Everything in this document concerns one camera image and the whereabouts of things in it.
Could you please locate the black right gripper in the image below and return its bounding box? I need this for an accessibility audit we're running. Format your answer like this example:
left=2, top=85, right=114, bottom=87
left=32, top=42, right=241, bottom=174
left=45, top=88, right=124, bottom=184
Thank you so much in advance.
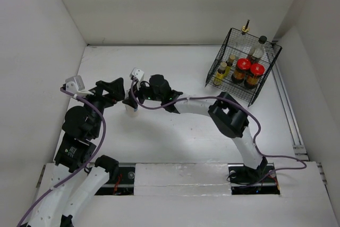
left=122, top=79, right=164, bottom=109

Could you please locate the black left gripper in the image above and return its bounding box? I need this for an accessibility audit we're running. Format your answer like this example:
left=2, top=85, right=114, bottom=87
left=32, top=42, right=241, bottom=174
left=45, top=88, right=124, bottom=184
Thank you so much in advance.
left=78, top=77, right=125, bottom=137

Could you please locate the white silver lid jar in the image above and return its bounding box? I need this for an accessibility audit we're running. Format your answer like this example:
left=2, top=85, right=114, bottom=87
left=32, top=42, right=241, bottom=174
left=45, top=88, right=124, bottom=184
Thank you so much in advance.
left=125, top=105, right=139, bottom=117

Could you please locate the small yellow bottle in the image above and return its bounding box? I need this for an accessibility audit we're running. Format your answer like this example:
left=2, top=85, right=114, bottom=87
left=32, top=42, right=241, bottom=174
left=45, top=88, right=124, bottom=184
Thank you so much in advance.
left=225, top=54, right=236, bottom=76
left=213, top=62, right=227, bottom=86

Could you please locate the red lid jar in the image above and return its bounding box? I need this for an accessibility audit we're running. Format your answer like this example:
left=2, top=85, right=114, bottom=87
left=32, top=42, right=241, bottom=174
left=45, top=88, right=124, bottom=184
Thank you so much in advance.
left=244, top=63, right=265, bottom=89
left=231, top=58, right=251, bottom=84

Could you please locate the clear glass oil bottle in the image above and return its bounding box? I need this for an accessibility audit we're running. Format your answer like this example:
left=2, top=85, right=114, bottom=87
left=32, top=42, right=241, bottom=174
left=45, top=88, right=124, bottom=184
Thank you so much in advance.
left=233, top=19, right=250, bottom=52

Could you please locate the red label vinegar bottle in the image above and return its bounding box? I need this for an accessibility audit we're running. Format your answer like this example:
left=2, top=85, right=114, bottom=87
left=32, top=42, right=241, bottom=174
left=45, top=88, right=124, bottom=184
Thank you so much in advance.
left=247, top=36, right=267, bottom=64

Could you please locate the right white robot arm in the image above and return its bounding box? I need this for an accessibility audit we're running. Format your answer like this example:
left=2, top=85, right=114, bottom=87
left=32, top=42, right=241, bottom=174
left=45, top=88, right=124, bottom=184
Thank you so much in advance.
left=123, top=69, right=267, bottom=183

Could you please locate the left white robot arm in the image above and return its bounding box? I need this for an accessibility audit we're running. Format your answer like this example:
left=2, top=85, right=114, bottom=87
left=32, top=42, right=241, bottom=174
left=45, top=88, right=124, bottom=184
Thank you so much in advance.
left=18, top=75, right=125, bottom=226

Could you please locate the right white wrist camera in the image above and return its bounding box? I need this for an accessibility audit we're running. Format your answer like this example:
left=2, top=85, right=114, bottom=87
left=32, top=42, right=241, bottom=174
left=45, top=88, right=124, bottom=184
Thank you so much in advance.
left=130, top=68, right=145, bottom=82

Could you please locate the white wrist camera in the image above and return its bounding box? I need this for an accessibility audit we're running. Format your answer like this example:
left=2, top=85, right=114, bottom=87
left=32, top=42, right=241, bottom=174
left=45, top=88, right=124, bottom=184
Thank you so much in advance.
left=63, top=75, right=85, bottom=94
left=130, top=68, right=145, bottom=82

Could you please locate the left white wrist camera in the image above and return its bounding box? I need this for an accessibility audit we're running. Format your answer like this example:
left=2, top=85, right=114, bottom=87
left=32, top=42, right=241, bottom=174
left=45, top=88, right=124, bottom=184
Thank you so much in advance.
left=63, top=75, right=85, bottom=94

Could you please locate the black metal base rail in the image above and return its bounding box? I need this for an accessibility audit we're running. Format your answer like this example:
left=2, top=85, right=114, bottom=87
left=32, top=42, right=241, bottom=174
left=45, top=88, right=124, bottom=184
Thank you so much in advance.
left=96, top=163, right=280, bottom=196

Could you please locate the black wire basket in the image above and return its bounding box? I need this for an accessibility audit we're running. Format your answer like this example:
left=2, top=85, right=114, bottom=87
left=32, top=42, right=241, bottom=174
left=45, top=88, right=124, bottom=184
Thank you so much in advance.
left=205, top=28, right=282, bottom=106

